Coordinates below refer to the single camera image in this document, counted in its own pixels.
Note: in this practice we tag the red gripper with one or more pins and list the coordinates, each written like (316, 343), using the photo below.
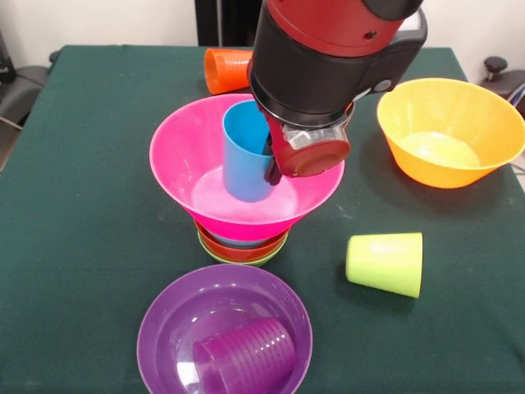
(311, 156)

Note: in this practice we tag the blue plastic cup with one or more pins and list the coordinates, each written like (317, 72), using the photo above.
(242, 176)

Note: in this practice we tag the pink plastic bowl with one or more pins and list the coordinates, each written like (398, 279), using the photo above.
(188, 164)

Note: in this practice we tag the blue plastic bowl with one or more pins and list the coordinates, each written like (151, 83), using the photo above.
(238, 243)

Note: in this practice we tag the orange plastic bowl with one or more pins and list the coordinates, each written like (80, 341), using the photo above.
(246, 252)

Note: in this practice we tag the orange plastic cup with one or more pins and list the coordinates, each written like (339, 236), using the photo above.
(223, 74)

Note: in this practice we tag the green plastic bowl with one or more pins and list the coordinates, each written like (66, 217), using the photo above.
(266, 260)

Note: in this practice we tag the lime green plastic cup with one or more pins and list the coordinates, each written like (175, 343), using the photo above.
(385, 262)

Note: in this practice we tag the purple plastic bowl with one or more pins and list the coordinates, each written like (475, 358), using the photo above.
(172, 316)

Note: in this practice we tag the purple plastic cup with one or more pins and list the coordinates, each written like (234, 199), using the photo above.
(246, 357)

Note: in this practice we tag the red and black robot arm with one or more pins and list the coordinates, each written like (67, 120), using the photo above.
(328, 57)

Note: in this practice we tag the yellow plastic bowl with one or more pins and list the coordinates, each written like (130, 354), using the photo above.
(435, 172)

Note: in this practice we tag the dark green tablecloth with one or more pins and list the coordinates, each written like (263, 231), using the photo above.
(410, 349)

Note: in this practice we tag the black chair armrest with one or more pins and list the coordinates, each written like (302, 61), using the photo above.
(496, 65)

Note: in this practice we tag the grey chair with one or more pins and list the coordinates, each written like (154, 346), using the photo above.
(20, 98)

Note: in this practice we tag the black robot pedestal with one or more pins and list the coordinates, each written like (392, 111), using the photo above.
(229, 20)

